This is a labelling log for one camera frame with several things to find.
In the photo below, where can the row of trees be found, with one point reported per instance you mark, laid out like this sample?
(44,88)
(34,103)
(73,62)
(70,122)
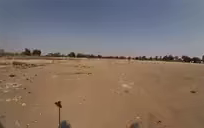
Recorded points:
(36,52)

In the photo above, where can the small dark flag on pole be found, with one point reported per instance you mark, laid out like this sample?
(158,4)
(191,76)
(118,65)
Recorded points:
(58,104)

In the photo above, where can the robot's own part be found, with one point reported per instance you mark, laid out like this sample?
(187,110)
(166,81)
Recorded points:
(65,124)
(135,125)

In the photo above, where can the brown sandy dirt track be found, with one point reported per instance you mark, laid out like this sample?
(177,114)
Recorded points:
(103,96)

